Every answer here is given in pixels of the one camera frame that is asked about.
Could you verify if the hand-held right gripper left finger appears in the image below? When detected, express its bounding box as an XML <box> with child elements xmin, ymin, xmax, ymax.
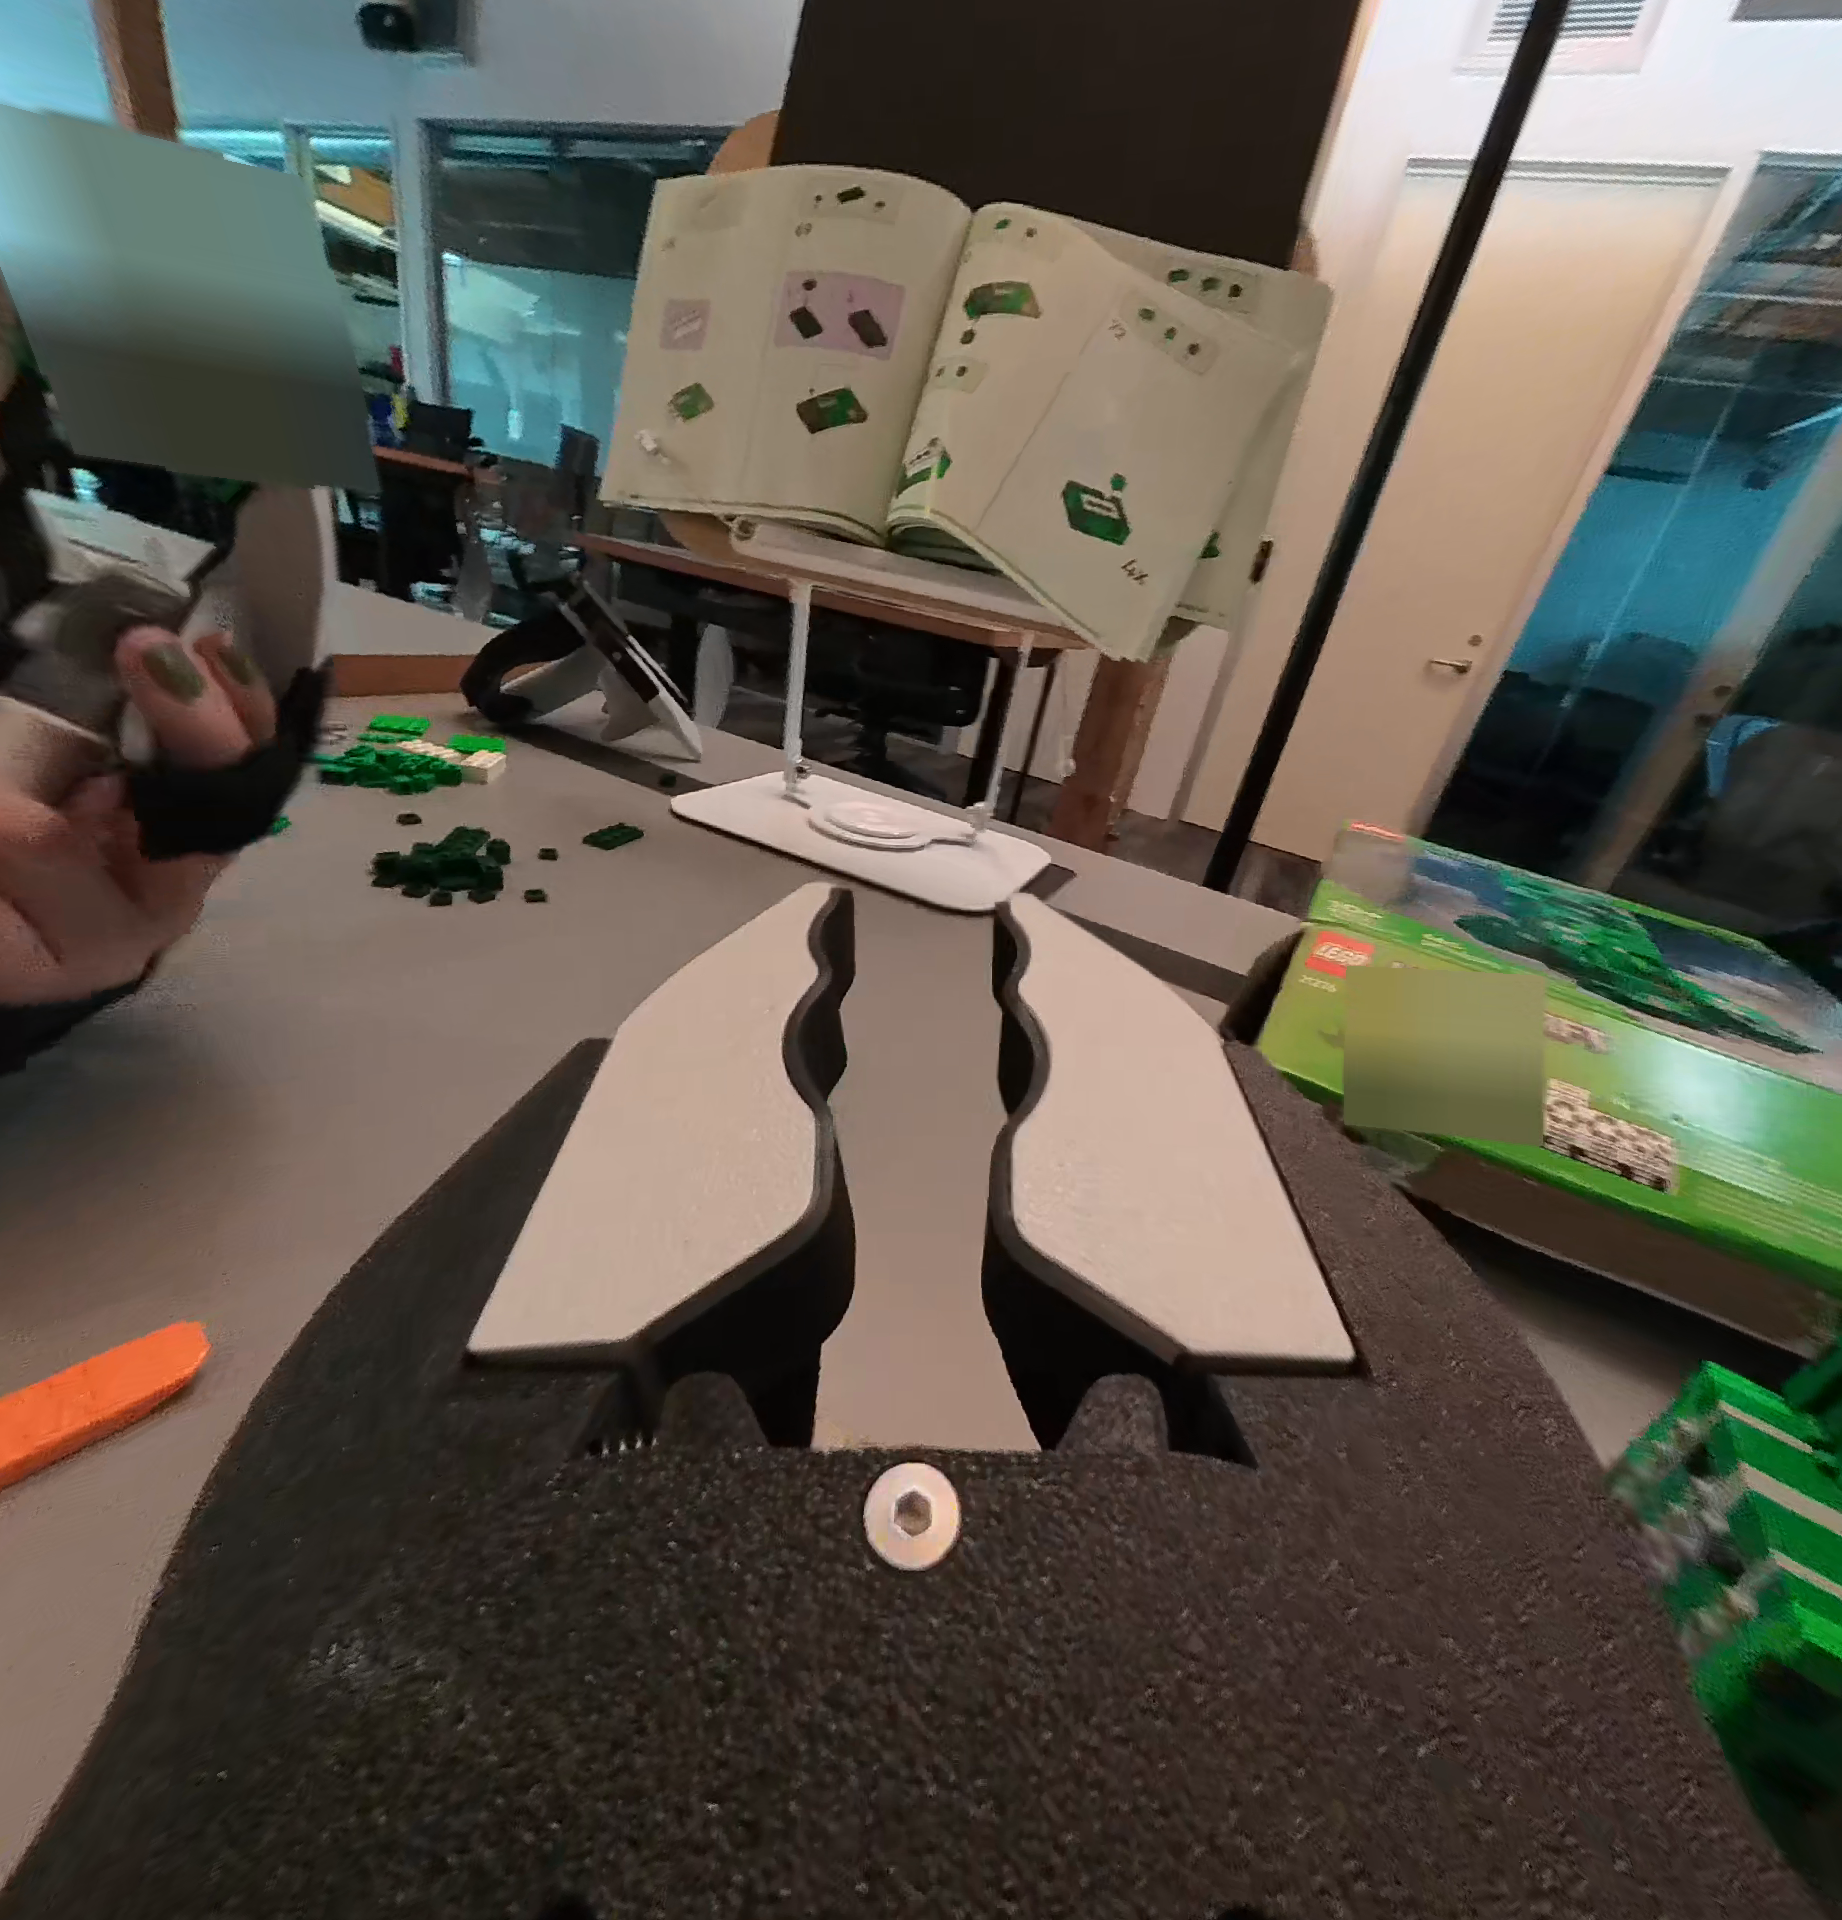
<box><xmin>469</xmin><ymin>883</ymin><xmax>858</xmax><ymax>1449</ymax></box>

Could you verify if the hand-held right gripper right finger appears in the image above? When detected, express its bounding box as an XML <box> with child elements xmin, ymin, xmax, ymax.
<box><xmin>986</xmin><ymin>894</ymin><xmax>1361</xmax><ymax>1453</ymax></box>

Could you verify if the pile of dark green bricks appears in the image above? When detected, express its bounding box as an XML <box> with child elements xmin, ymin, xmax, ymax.
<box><xmin>367</xmin><ymin>823</ymin><xmax>647</xmax><ymax>913</ymax></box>

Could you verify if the green lego box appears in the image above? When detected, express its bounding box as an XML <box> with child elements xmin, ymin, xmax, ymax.
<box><xmin>1254</xmin><ymin>823</ymin><xmax>1842</xmax><ymax>1308</ymax></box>

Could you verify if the pile of bright green bricks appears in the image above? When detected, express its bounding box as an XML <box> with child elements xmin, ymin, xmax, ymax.
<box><xmin>269</xmin><ymin>713</ymin><xmax>509</xmax><ymax>841</ymax></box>

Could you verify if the black headband device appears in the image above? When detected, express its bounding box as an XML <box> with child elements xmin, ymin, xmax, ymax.
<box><xmin>460</xmin><ymin>616</ymin><xmax>598</xmax><ymax>733</ymax></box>

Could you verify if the white triangular stand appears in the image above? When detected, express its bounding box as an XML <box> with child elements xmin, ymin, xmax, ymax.
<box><xmin>498</xmin><ymin>577</ymin><xmax>708</xmax><ymax>761</ymax></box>

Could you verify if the black smartphone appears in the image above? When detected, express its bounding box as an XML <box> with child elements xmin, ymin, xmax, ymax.
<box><xmin>564</xmin><ymin>577</ymin><xmax>700</xmax><ymax>742</ymax></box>

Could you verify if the orange brick separator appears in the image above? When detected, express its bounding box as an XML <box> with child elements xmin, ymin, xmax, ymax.
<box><xmin>0</xmin><ymin>1321</ymin><xmax>214</xmax><ymax>1512</ymax></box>

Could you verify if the white door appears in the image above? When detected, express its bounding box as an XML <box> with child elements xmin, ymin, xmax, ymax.
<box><xmin>1262</xmin><ymin>156</ymin><xmax>1736</xmax><ymax>907</ymax></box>

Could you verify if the open instruction booklet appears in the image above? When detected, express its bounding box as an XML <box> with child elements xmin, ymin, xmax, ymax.
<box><xmin>598</xmin><ymin>166</ymin><xmax>1336</xmax><ymax>665</ymax></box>

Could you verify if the black metal bar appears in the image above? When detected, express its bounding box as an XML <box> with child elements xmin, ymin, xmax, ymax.
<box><xmin>1203</xmin><ymin>0</ymin><xmax>1579</xmax><ymax>898</ymax></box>

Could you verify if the black panel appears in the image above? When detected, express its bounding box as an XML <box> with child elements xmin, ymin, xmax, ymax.
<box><xmin>770</xmin><ymin>0</ymin><xmax>1365</xmax><ymax>276</ymax></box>

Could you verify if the thick wooden post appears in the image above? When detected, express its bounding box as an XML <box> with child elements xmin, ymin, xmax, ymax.
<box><xmin>92</xmin><ymin>0</ymin><xmax>182</xmax><ymax>138</ymax></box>

